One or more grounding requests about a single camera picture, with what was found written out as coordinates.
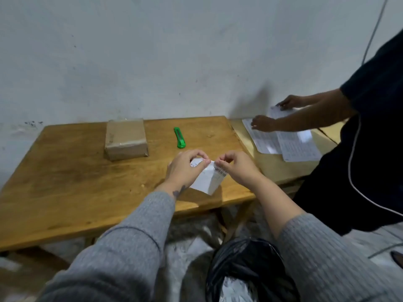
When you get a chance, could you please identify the white paper scraps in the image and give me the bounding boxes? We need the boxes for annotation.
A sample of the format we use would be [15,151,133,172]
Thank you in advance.
[220,277,254,302]

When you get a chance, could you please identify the grey wall cable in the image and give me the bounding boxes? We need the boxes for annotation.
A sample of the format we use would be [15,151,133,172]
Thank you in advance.
[361,0,390,65]

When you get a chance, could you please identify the small wooden table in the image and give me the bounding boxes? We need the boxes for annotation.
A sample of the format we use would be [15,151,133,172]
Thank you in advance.
[229,118,344,198]

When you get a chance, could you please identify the printed white paper sheet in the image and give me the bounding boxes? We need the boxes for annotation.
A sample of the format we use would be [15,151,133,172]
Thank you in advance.
[276,130,322,163]
[267,105,303,120]
[241,118,283,155]

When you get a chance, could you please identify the taped brown cardboard parcel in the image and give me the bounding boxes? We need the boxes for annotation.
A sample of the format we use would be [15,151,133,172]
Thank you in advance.
[104,118,149,161]

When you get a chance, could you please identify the person's right forearm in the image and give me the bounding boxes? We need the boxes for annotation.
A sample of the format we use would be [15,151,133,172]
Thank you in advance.
[250,177,403,302]

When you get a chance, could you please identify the person's left forearm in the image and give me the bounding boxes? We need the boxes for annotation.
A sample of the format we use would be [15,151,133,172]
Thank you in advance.
[37,182,178,302]

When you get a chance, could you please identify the white cord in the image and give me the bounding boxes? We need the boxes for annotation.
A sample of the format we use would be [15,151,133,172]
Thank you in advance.
[348,114,403,217]

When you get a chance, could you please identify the person's right hand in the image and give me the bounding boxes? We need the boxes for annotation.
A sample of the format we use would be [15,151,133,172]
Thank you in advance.
[215,150,264,187]

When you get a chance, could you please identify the person's left hand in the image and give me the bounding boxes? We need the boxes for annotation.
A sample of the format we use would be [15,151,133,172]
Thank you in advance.
[166,149,212,194]

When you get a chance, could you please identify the black plastic bag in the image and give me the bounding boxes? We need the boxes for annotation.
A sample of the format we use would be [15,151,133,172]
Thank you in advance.
[205,237,301,302]

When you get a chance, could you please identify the large wooden table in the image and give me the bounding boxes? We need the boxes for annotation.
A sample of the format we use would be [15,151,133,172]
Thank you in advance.
[0,115,258,253]

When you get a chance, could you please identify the green utility knife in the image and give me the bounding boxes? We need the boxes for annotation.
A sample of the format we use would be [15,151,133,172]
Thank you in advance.
[173,127,186,149]

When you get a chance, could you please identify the white shipping label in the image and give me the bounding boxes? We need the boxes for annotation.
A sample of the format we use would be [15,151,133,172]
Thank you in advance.
[190,158,228,196]

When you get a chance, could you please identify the grey plastic sack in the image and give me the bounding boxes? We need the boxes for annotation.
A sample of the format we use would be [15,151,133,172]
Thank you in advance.
[162,208,229,302]

